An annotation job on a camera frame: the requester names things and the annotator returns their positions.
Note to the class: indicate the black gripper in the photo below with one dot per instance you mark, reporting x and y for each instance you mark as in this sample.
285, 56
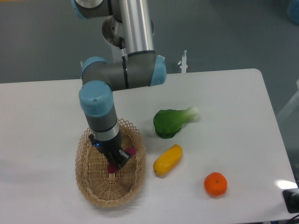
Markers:
112, 150

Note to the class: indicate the purple sweet potato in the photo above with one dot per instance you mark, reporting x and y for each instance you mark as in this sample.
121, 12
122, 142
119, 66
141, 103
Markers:
131, 151

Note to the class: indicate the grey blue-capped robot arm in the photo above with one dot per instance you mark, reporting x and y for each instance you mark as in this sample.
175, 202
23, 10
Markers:
140, 67

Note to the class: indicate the yellow mango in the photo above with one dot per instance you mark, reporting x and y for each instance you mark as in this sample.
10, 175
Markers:
168, 160

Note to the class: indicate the green bok choy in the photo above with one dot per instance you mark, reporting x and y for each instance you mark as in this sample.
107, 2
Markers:
168, 123

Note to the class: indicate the orange tangerine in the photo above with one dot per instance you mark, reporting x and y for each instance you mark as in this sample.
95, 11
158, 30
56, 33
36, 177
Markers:
215, 184

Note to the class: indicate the black device at table edge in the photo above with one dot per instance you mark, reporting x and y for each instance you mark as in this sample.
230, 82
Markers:
291, 198

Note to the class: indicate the blue object in corner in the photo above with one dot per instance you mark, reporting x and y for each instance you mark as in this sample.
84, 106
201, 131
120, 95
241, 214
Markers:
293, 11

